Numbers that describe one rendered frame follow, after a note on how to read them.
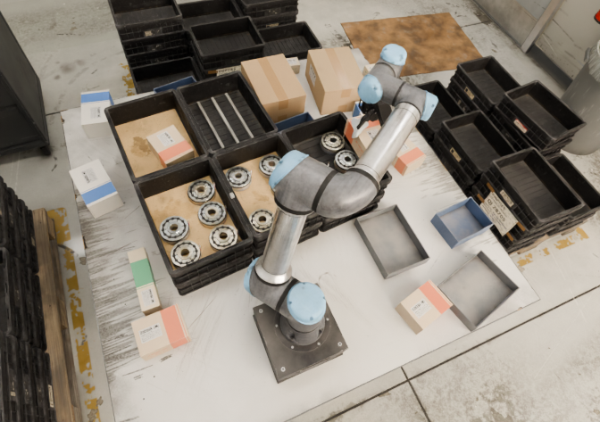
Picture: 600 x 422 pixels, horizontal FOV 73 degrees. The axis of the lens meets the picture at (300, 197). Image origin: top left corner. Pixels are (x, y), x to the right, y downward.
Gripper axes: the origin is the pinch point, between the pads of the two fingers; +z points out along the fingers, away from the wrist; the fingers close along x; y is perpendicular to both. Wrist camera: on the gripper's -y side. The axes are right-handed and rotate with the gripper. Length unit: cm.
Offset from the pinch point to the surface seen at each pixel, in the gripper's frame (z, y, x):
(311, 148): 26.7, 20.2, 11.5
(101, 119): 30, 68, 91
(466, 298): 40, -60, -22
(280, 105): 27, 48, 15
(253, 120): 27, 43, 30
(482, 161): 72, 10, -101
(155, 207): 26, 13, 79
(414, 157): 32.2, 3.7, -34.1
